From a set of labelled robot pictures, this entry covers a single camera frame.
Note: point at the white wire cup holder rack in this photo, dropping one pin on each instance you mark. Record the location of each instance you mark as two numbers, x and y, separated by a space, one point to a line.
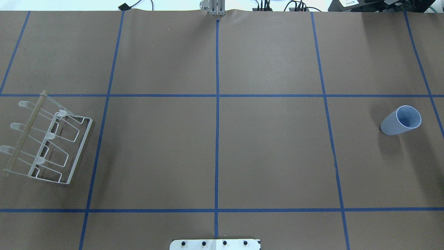
51 142

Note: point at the small silver metal cylinder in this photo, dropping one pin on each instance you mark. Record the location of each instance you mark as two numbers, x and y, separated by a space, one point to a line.
204 4

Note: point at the small black sensor puck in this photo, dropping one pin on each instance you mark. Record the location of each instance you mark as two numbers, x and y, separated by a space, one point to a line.
124 7

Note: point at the black box with white label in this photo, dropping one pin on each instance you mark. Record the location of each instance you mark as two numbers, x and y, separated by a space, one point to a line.
349 5

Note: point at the aluminium frame post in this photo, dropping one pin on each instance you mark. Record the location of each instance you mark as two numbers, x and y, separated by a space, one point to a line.
216 8

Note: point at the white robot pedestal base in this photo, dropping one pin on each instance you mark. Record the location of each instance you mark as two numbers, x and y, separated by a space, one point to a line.
216 244

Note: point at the light blue plastic cup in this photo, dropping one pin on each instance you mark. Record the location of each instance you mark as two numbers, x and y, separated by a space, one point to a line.
401 120

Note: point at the usb hub with orange plugs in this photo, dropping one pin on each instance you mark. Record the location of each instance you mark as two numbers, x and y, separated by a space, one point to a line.
263 5

